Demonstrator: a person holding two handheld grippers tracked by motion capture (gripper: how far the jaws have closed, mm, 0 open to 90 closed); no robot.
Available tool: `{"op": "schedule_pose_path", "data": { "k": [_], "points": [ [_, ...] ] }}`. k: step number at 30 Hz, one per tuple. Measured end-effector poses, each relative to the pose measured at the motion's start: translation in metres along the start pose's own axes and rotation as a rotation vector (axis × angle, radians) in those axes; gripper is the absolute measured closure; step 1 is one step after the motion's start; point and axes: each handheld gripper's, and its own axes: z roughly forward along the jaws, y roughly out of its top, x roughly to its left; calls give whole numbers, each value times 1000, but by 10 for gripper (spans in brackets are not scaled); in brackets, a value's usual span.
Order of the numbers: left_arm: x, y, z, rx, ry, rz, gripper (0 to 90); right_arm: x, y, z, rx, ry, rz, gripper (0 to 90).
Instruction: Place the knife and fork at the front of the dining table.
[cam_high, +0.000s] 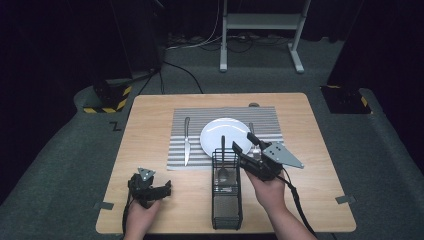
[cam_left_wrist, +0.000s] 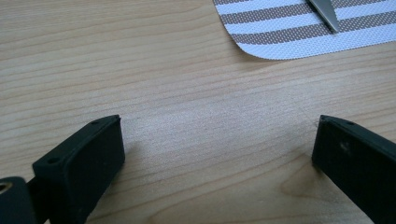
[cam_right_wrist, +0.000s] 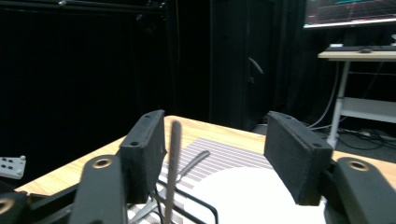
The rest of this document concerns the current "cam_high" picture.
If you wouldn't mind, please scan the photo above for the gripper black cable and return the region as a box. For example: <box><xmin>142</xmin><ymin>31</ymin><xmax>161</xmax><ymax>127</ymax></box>
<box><xmin>121</xmin><ymin>195</ymin><xmax>135</xmax><ymax>236</ymax></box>
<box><xmin>275</xmin><ymin>173</ymin><xmax>318</xmax><ymax>238</ymax></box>

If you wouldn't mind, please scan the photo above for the white round plate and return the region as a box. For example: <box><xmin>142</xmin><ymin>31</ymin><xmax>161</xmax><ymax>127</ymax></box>
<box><xmin>199</xmin><ymin>117</ymin><xmax>254</xmax><ymax>158</ymax></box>

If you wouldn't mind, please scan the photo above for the bundle of black cables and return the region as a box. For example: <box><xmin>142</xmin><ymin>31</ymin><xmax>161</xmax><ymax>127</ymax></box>
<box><xmin>199</xmin><ymin>32</ymin><xmax>292</xmax><ymax>54</ymax></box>

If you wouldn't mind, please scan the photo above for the white metal stand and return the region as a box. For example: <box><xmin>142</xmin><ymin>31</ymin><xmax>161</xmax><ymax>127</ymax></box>
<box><xmin>218</xmin><ymin>0</ymin><xmax>313</xmax><ymax>74</ymax></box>

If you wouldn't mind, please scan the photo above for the white floor cable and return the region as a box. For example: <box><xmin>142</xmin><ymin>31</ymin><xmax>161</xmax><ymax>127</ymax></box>
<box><xmin>165</xmin><ymin>0</ymin><xmax>224</xmax><ymax>52</ymax></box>

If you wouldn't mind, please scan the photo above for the black mesh cutlery holder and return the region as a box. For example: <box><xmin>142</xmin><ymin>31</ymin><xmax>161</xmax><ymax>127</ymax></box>
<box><xmin>211</xmin><ymin>148</ymin><xmax>244</xmax><ymax>231</ymax></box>

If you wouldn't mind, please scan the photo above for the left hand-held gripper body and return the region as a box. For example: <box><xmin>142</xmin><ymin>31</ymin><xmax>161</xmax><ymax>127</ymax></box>
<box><xmin>127</xmin><ymin>167</ymin><xmax>157</xmax><ymax>210</ymax></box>

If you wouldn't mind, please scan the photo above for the steel table knife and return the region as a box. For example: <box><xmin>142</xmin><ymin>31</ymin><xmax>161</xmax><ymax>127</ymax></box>
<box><xmin>183</xmin><ymin>116</ymin><xmax>192</xmax><ymax>167</ymax></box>

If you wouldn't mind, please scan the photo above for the black floor cable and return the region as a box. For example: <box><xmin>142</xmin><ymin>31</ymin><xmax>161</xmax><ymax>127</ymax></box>
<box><xmin>162</xmin><ymin>60</ymin><xmax>205</xmax><ymax>95</ymax></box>

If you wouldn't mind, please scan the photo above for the person's left hand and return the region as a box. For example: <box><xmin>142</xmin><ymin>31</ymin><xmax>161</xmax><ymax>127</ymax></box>
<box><xmin>124</xmin><ymin>199</ymin><xmax>163</xmax><ymax>236</ymax></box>

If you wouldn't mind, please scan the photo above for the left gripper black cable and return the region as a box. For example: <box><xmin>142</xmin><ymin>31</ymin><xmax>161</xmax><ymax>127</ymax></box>
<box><xmin>121</xmin><ymin>195</ymin><xmax>135</xmax><ymax>236</ymax></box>

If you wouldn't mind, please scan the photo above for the person's right hand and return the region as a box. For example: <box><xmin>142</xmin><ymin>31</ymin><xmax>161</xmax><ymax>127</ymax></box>
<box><xmin>245</xmin><ymin>168</ymin><xmax>289</xmax><ymax>212</ymax></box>

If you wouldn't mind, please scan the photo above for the black stand column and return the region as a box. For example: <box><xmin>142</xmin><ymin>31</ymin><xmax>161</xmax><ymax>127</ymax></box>
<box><xmin>109</xmin><ymin>0</ymin><xmax>166</xmax><ymax>73</ymax></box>

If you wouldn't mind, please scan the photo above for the grey tape piece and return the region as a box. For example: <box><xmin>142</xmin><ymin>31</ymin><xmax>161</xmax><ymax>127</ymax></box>
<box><xmin>93</xmin><ymin>201</ymin><xmax>115</xmax><ymax>211</ymax></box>
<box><xmin>335</xmin><ymin>195</ymin><xmax>357</xmax><ymax>205</ymax></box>

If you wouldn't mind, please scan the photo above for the black yellow striped base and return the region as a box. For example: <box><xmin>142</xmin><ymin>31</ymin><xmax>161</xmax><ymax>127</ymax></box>
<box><xmin>82</xmin><ymin>79</ymin><xmax>133</xmax><ymax>115</ymax></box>
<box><xmin>320</xmin><ymin>84</ymin><xmax>373</xmax><ymax>115</ymax></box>

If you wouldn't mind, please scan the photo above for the steel fork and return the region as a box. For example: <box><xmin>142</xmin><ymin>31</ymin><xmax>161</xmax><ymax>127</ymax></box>
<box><xmin>248</xmin><ymin>121</ymin><xmax>262</xmax><ymax>158</ymax></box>

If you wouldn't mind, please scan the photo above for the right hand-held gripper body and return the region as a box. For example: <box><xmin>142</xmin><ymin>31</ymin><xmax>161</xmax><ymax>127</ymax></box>
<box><xmin>240</xmin><ymin>141</ymin><xmax>305</xmax><ymax>183</ymax></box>

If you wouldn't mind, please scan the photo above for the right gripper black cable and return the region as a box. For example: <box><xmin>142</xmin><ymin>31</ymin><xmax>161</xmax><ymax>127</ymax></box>
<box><xmin>275</xmin><ymin>173</ymin><xmax>318</xmax><ymax>238</ymax></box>

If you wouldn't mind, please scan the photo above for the grey striped placemat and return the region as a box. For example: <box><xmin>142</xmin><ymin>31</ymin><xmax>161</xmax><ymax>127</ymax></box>
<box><xmin>166</xmin><ymin>106</ymin><xmax>291</xmax><ymax>171</ymax></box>

